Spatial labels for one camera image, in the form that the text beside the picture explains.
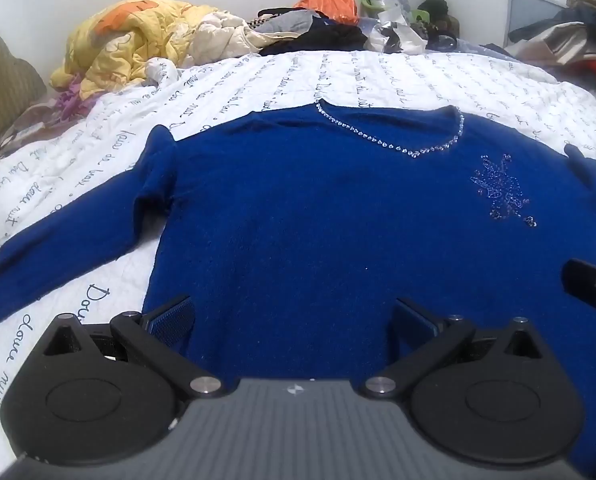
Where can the yellow and orange blanket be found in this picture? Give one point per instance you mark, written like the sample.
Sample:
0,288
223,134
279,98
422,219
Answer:
127,35

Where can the pile of mixed clothes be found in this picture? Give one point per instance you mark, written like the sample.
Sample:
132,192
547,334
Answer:
585,35

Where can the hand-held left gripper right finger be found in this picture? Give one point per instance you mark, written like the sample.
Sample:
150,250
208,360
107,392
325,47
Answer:
415,321

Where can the cream quilted blanket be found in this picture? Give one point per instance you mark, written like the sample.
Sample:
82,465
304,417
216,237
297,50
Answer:
222,35

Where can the black clothes heap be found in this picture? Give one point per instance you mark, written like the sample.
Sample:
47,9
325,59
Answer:
323,39

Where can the purple cloth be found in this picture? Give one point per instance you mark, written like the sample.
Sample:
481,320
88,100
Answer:
72,97

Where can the grey flat board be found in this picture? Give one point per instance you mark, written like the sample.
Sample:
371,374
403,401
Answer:
528,10

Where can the dark plush toy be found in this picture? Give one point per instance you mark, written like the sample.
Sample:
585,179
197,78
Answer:
437,10

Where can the white script-print quilt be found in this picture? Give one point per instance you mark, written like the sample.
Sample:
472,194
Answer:
378,80

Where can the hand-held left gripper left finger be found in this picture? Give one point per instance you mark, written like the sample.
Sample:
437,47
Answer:
170,321

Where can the blue beaded sweater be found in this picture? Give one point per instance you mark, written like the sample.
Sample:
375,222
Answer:
303,220

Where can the clear plastic packaging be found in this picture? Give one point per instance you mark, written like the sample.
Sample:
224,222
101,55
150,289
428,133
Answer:
395,30

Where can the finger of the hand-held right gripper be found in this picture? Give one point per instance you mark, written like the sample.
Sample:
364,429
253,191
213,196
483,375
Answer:
585,280

